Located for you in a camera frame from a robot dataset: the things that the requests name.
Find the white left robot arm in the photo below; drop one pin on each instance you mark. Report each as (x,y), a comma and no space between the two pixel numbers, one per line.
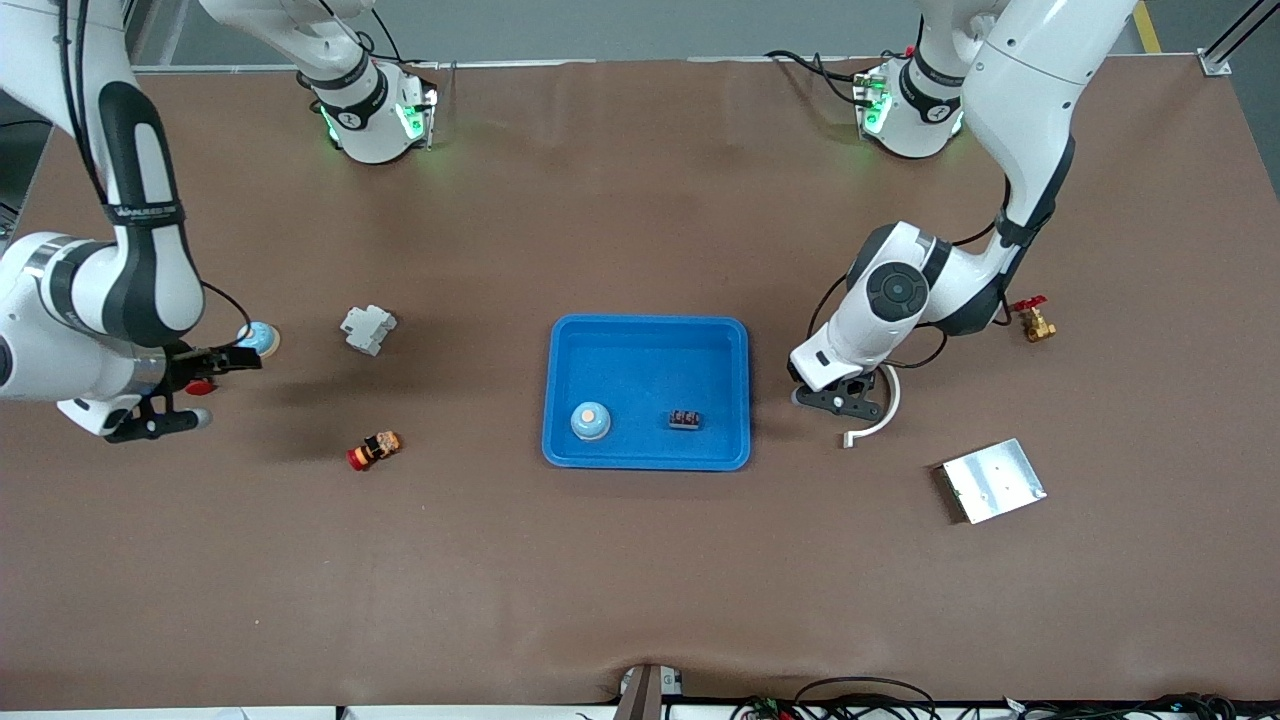
(1030,80)

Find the blue plastic tray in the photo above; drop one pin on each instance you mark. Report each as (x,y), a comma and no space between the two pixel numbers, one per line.
(650,380)

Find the light blue call bell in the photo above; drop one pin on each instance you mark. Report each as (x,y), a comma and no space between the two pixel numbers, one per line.
(590,421)
(260,336)

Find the red yellow emergency stop button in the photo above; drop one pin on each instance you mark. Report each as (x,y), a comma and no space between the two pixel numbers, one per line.
(375,450)

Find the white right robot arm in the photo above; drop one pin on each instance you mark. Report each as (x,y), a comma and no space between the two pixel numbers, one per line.
(60,350)

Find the silver metal plate box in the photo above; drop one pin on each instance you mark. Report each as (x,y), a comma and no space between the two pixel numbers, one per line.
(995,482)

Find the aluminium frame profile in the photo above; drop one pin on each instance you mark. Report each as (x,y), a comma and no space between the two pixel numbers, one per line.
(1218,62)

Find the brown table mat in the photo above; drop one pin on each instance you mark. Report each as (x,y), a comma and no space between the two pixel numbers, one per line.
(640,580)

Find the white semicircular plastic bracket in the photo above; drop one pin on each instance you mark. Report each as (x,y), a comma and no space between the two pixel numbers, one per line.
(880,425)

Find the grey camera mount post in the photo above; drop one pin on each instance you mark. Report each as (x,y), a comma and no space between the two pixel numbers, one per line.
(645,695)

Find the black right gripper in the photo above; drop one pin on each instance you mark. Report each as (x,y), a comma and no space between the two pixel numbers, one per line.
(186,367)

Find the red mushroom button black base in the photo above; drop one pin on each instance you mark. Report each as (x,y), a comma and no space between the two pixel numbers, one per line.
(203,387)

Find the white circuit breaker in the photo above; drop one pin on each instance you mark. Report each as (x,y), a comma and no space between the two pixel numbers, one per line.
(368,330)

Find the small black terminal block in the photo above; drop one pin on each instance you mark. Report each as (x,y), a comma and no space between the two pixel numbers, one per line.
(684,419)

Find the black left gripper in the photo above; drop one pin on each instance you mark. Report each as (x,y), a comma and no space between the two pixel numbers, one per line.
(855,387)

